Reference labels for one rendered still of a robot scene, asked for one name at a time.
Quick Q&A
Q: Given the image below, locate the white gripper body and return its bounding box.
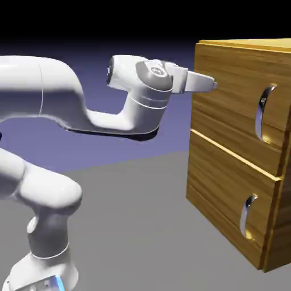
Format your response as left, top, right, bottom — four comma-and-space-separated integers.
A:
184, 70, 216, 93

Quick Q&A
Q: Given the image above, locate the wooden cabinet door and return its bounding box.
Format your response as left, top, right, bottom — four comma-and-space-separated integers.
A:
191, 43, 291, 177
185, 129, 282, 271

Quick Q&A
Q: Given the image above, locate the light wooden cabinet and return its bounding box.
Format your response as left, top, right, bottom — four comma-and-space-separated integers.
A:
185, 38, 291, 273

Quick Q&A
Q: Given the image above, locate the curved silver metal handle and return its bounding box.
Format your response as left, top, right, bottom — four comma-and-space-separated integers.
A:
255, 83, 278, 145
239, 193, 259, 241

